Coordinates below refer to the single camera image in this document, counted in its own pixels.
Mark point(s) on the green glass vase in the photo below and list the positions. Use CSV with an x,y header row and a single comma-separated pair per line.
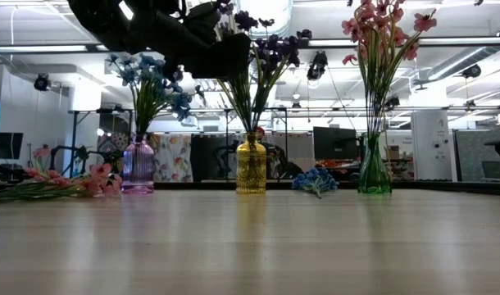
x,y
373,172

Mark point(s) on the purple artificial flower bunch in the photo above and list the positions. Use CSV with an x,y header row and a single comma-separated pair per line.
x,y
293,55
246,18
274,45

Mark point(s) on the yellow textured glass vase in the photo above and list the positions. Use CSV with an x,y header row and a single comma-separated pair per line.
x,y
251,164

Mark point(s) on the person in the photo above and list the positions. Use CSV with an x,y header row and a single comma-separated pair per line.
x,y
261,130

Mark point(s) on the grey partition panel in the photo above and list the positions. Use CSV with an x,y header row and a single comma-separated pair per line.
x,y
473,155

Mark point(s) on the black partition panel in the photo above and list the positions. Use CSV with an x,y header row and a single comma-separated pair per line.
x,y
205,155

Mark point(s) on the black computer monitor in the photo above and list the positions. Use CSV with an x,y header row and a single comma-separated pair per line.
x,y
336,143
6,143

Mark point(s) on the cardboard box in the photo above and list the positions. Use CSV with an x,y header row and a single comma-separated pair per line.
x,y
393,152

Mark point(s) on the pink ribbed glass vase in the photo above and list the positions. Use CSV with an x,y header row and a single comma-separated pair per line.
x,y
138,164

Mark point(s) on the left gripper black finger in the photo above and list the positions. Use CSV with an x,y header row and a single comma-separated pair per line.
x,y
221,57

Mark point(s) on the black ceiling camera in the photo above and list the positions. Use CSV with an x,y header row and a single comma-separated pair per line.
x,y
472,71
42,83
392,102
317,65

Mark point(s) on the black crossbar with light strips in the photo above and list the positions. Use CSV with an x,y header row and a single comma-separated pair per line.
x,y
49,48

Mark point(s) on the floral patterned curtain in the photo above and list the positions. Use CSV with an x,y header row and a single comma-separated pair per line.
x,y
172,157

